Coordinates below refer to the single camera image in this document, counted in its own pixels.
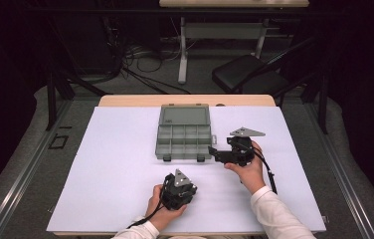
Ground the metal floor rail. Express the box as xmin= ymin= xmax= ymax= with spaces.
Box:
xmin=0 ymin=99 xmax=74 ymax=239
xmin=302 ymin=99 xmax=374 ymax=239

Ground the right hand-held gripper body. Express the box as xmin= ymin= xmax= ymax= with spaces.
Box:
xmin=226 ymin=126 xmax=267 ymax=167

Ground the hand-held gripper black cable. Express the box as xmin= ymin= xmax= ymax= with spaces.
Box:
xmin=126 ymin=201 xmax=165 ymax=230
xmin=254 ymin=148 xmax=279 ymax=195

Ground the person's right hand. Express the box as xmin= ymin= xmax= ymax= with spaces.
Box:
xmin=224 ymin=140 xmax=267 ymax=195

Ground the tangle of floor cables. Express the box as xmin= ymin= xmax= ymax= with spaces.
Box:
xmin=106 ymin=19 xmax=193 ymax=96

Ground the white table cover sheet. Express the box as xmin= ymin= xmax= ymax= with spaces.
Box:
xmin=46 ymin=106 xmax=327 ymax=233

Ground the right hand-held gripper black cable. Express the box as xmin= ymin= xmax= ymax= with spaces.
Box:
xmin=254 ymin=148 xmax=279 ymax=195

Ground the white metal frame desk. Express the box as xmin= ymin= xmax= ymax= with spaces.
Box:
xmin=158 ymin=0 xmax=310 ymax=85

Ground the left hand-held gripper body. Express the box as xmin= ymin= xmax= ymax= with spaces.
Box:
xmin=160 ymin=168 xmax=198 ymax=211

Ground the grey transparent organizer box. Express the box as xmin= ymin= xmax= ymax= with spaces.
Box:
xmin=154 ymin=103 xmax=218 ymax=163

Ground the wooden table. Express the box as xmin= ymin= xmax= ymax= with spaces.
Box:
xmin=53 ymin=94 xmax=323 ymax=238

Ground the black folding chair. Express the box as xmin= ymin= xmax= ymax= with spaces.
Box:
xmin=212 ymin=36 xmax=316 ymax=100

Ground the black metal stand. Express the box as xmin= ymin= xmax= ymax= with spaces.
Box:
xmin=44 ymin=63 xmax=111 ymax=132
xmin=300 ymin=63 xmax=330 ymax=135

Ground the person's left hand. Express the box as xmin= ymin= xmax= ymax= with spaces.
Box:
xmin=144 ymin=183 xmax=188 ymax=232

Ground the left hand-held gripper black cable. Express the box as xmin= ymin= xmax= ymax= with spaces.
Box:
xmin=126 ymin=201 xmax=165 ymax=230

